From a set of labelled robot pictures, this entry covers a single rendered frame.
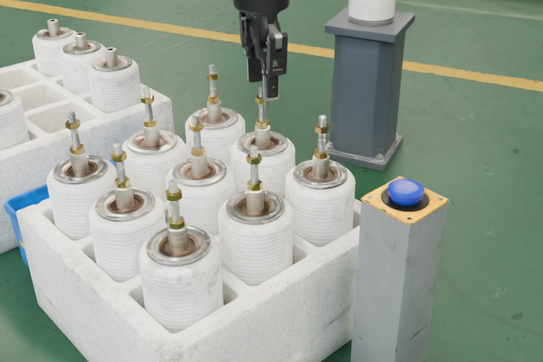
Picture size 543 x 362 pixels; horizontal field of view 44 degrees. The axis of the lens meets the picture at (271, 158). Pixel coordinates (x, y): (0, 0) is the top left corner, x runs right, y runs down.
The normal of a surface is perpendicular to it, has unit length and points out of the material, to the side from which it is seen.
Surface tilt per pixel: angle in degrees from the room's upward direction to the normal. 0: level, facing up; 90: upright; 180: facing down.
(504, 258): 0
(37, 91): 90
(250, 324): 90
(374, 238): 90
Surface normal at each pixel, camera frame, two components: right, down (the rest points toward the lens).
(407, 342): 0.67, 0.36
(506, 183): -0.01, -0.87
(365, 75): -0.43, 0.45
